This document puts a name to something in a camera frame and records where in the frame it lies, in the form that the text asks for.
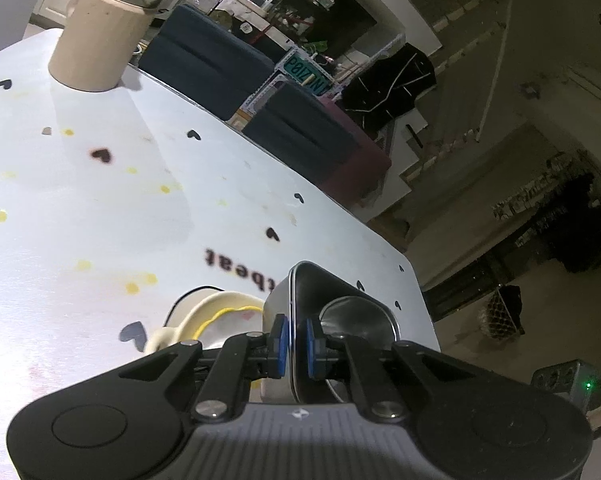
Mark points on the black garment with white lines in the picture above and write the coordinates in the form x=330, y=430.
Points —
x=390, y=85

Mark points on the large rectangular steel container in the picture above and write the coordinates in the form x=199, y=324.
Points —
x=310, y=285

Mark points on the green license plate sign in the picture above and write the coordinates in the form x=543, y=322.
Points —
x=303, y=72

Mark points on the beige ribbed canister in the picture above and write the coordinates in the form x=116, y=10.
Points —
x=100, y=40

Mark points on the lattice pattern basket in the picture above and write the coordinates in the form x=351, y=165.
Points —
x=502, y=312

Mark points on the grey power strip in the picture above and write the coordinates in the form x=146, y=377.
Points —
x=560, y=382

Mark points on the maroon cushion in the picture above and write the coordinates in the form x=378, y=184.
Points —
x=360, y=165

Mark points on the white perforated metal rack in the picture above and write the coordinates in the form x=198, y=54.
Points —
x=260, y=95

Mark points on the dark blue chair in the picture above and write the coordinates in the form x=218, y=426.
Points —
x=300, y=130
x=205, y=60

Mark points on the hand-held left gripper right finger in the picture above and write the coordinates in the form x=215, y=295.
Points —
x=313, y=350

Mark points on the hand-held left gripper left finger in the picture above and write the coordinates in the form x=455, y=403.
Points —
x=280, y=347

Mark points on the floral scalloped yellow rim bowl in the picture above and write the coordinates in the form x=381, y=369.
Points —
x=235, y=325

